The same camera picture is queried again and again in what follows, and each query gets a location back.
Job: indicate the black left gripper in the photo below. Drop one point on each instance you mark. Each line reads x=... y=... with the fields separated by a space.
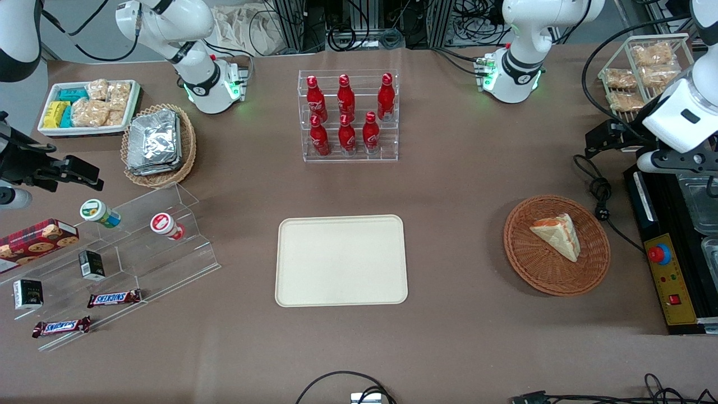
x=633 y=136

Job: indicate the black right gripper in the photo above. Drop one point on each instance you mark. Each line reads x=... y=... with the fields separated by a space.
x=21 y=163

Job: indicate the triangle sandwich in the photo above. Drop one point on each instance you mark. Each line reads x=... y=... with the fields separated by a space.
x=558 y=235

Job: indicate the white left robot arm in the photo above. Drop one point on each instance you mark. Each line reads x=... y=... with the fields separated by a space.
x=524 y=62

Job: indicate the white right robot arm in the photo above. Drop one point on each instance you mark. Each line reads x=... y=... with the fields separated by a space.
x=202 y=78

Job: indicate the white rectangular snack tray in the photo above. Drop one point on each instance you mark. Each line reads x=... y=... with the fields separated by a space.
x=50 y=130

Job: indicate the oval brown wicker basket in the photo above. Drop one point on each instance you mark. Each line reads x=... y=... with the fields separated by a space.
x=188 y=146

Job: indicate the metal tray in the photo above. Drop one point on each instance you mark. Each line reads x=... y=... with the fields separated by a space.
x=701 y=202

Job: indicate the round brown wicker basket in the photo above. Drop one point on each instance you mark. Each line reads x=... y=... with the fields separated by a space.
x=533 y=264

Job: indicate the cream plastic tray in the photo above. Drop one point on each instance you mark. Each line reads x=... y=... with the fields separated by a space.
x=341 y=261

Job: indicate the green lid cup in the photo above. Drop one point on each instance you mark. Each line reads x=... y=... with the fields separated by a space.
x=95 y=212

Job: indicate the rice cracker snack pack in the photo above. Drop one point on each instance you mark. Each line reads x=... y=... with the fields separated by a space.
x=90 y=112
x=625 y=101
x=661 y=76
x=652 y=54
x=119 y=96
x=620 y=78
x=96 y=90

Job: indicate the teal snack pack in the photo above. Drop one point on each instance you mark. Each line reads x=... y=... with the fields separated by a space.
x=73 y=94
x=67 y=116

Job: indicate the yellow snack pack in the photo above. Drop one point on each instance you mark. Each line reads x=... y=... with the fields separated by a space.
x=55 y=114

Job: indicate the silver foil packs stack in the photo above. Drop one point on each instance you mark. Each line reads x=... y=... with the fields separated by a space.
x=152 y=143

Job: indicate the red cookie box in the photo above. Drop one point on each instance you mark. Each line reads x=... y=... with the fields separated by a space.
x=36 y=244

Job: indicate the small black box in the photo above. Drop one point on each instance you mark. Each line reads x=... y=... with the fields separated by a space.
x=91 y=265
x=28 y=294

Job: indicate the red lid cup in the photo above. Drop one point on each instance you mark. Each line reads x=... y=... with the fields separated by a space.
x=164 y=224

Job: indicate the clear acrylic step shelf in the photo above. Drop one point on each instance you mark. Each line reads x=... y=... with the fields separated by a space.
x=168 y=264

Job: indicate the red emergency stop button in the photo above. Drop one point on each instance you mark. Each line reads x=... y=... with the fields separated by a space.
x=659 y=254

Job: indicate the snickers bar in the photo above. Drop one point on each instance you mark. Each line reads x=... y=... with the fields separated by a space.
x=115 y=298
x=61 y=327

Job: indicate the black control box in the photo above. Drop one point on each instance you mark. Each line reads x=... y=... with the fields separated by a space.
x=673 y=292

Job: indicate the red cola bottle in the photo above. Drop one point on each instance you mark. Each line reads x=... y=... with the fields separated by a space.
x=371 y=134
x=346 y=98
x=316 y=101
x=346 y=137
x=385 y=98
x=320 y=140

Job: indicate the beige cloth bag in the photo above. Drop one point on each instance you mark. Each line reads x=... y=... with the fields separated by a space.
x=247 y=28

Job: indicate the clear acrylic bottle rack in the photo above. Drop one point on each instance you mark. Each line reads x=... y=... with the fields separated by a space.
x=359 y=157

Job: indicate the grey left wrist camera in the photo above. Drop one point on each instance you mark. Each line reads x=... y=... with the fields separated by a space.
x=653 y=163

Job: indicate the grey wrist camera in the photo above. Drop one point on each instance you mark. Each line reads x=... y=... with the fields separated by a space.
x=653 y=163
x=14 y=198

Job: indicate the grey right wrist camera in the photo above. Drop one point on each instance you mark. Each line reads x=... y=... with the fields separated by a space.
x=14 y=198

